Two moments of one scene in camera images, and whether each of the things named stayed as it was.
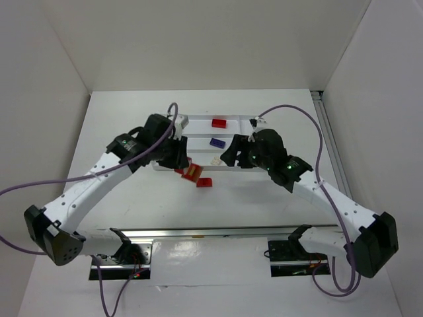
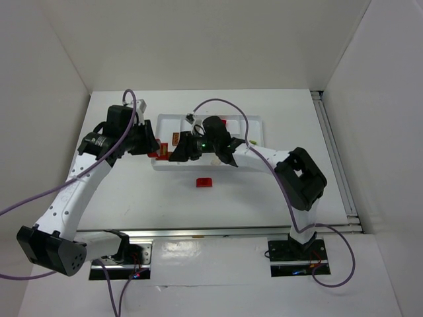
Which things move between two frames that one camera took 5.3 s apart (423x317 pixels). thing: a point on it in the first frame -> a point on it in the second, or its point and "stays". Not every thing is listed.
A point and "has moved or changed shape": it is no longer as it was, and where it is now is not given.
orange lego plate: (193, 172) has moved or changed shape
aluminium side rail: (337, 168) stays
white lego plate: (216, 160) stays
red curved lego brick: (204, 182) stays
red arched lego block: (184, 171) has moved or changed shape
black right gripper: (241, 152) -> (184, 147)
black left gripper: (178, 152) -> (145, 138)
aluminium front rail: (228, 230) stays
